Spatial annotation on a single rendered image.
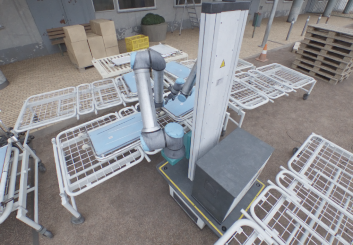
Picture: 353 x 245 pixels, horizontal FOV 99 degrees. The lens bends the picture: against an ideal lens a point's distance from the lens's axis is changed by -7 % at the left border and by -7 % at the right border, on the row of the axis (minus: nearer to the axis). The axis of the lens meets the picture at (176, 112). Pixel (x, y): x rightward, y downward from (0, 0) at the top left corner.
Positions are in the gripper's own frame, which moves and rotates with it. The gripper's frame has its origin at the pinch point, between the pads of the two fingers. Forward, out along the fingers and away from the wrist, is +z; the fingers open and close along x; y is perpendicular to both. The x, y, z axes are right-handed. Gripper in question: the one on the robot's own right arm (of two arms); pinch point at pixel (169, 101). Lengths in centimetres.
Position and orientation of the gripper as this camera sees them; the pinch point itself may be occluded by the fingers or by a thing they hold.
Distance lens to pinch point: 195.4
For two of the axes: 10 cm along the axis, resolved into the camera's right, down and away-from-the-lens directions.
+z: -3.8, 6.0, 7.0
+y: 6.8, 6.9, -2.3
